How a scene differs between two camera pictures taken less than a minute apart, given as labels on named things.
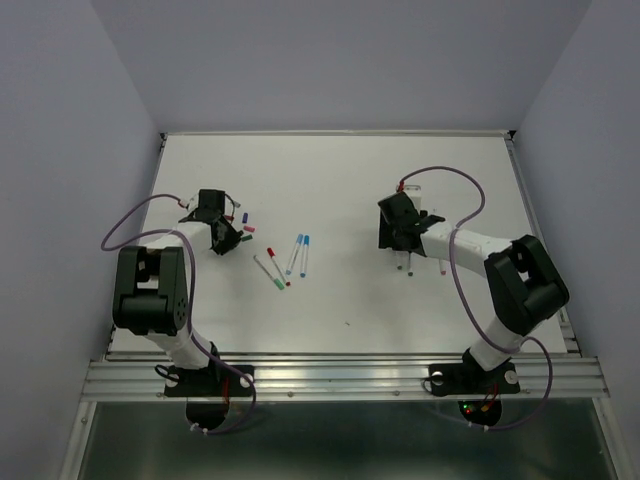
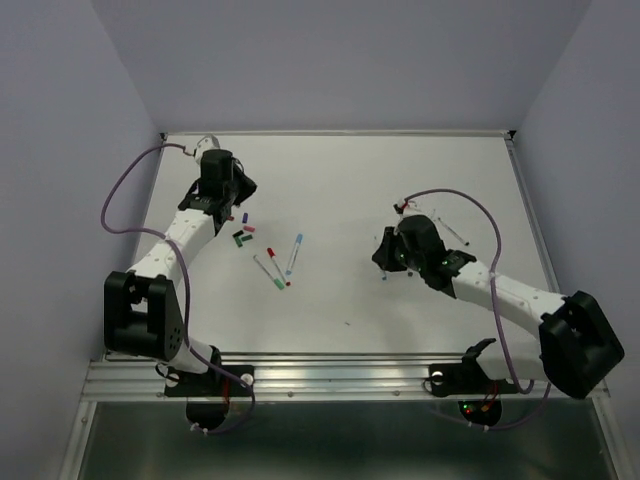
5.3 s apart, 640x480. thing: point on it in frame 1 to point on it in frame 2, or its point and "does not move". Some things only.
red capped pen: (271, 254) does not move
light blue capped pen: (299, 240) does not move
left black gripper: (233, 238) to (247, 186)
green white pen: (277, 282) does not move
